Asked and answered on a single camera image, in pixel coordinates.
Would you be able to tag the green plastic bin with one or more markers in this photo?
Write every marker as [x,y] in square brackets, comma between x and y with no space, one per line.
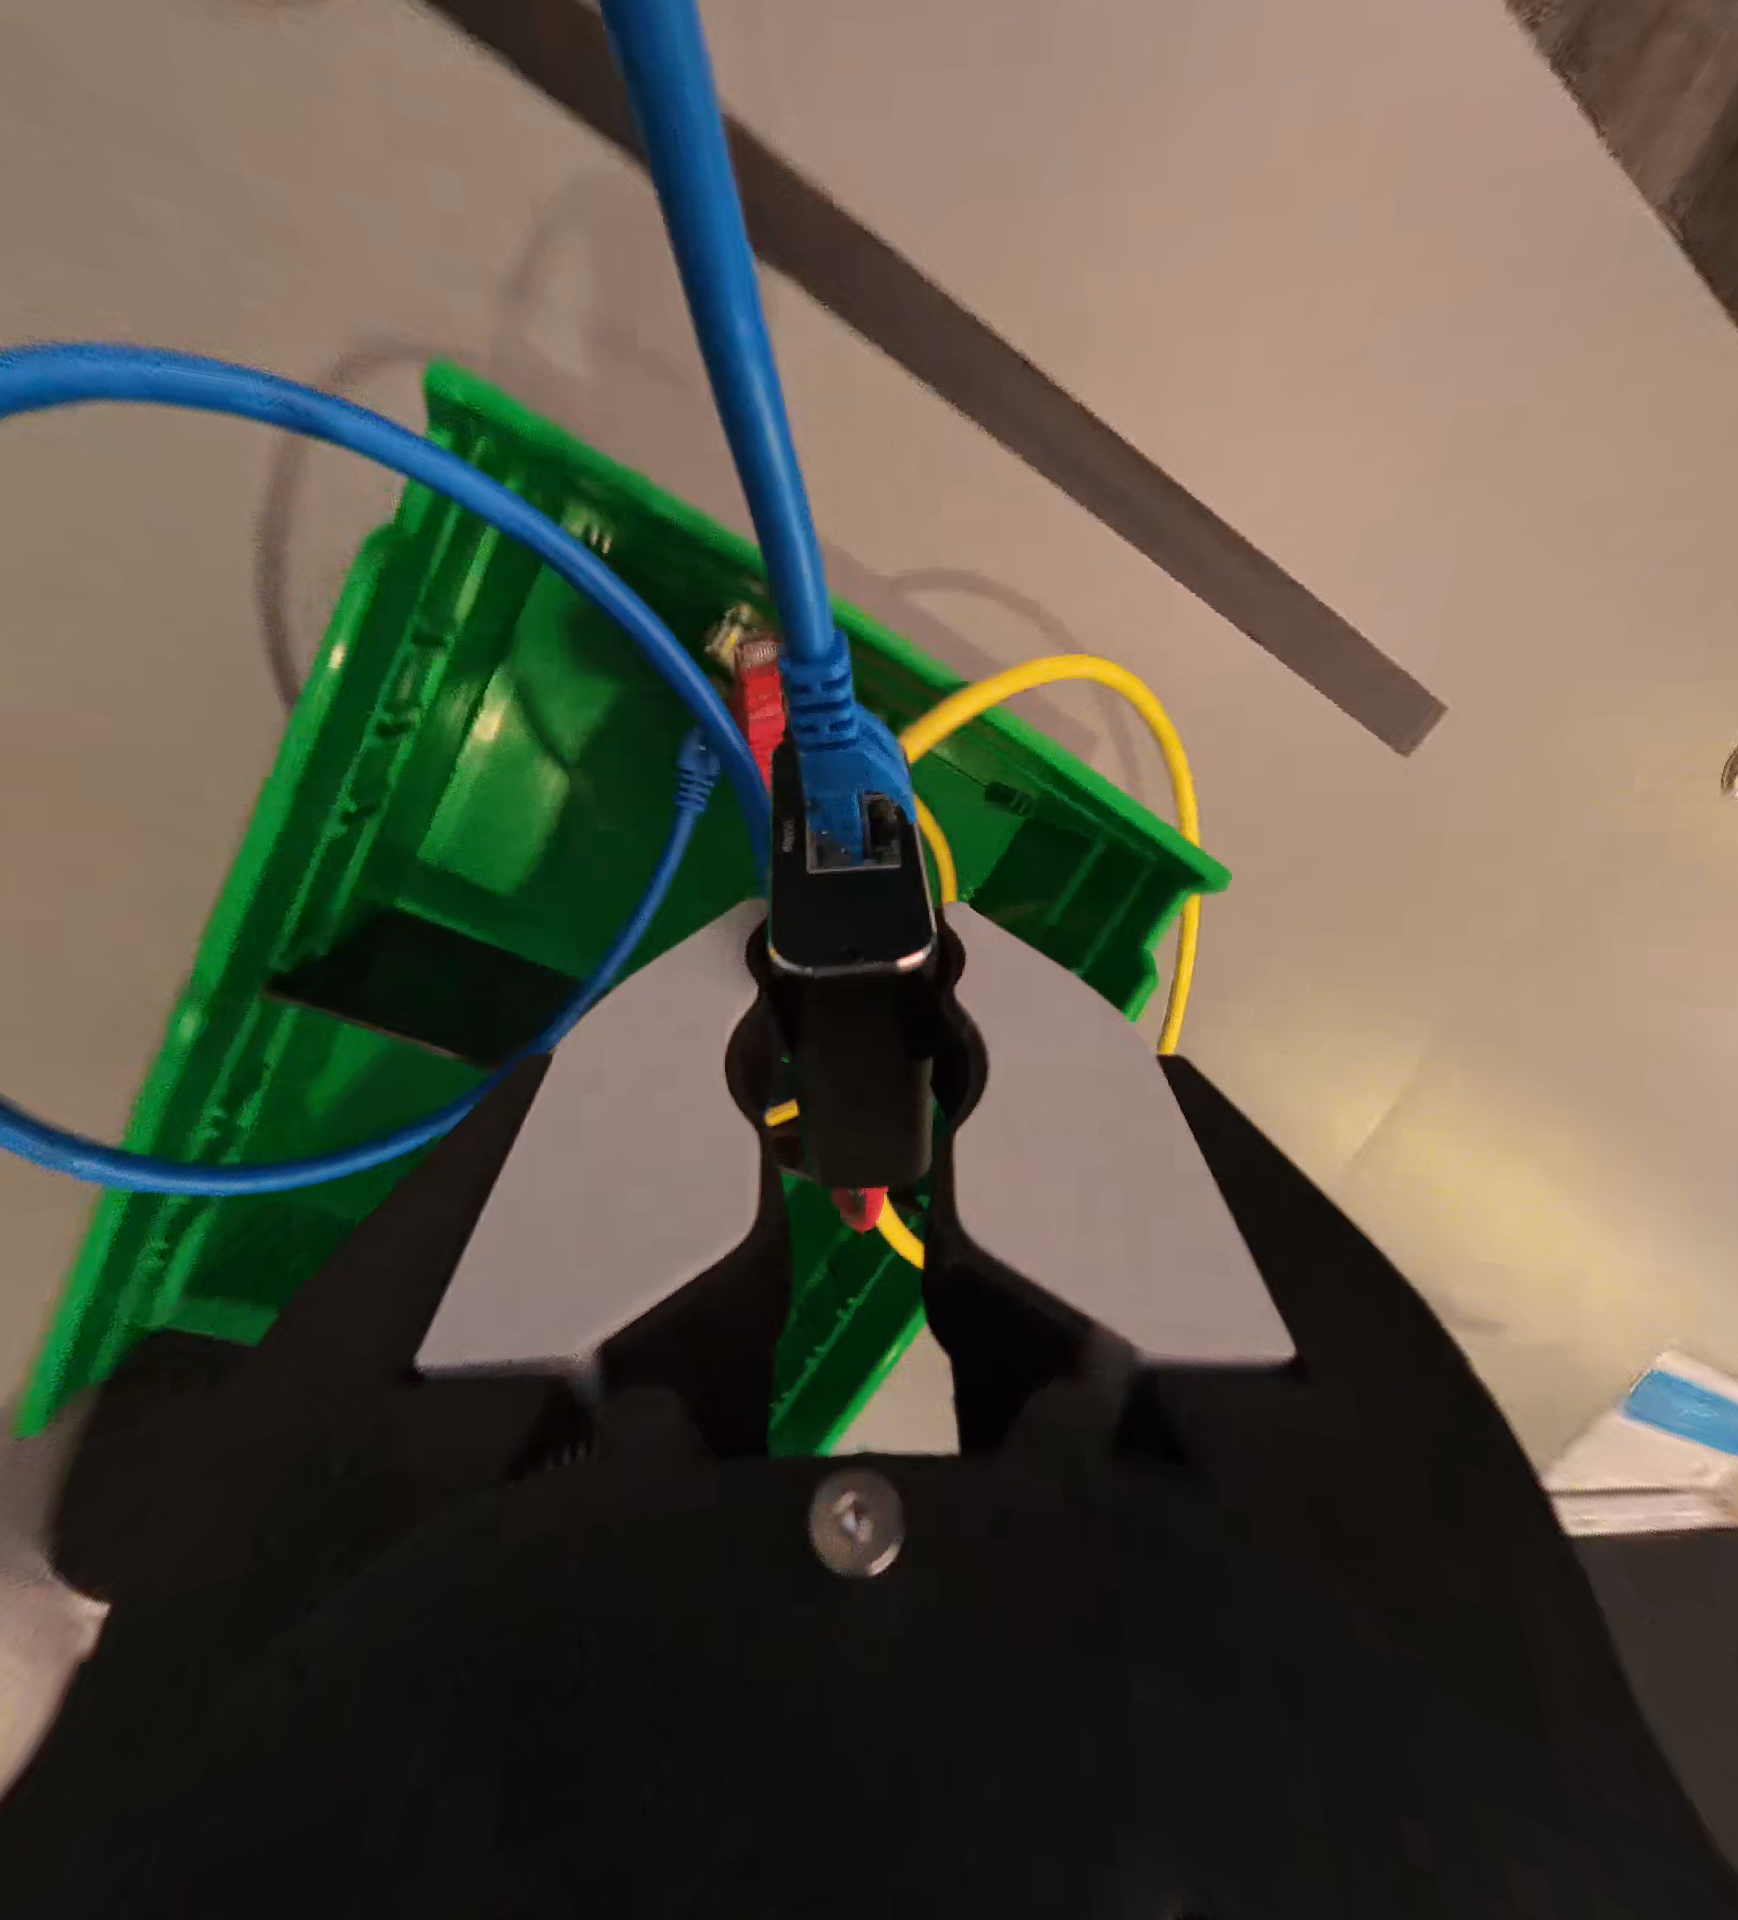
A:
[358,841]

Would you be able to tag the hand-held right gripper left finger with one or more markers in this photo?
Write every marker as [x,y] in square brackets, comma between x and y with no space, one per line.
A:
[615,1171]

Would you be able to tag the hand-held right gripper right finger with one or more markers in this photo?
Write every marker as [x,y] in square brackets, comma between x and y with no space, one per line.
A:
[1109,1185]

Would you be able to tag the black ethernet splitter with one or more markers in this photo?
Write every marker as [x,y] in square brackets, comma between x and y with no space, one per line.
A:
[854,1051]

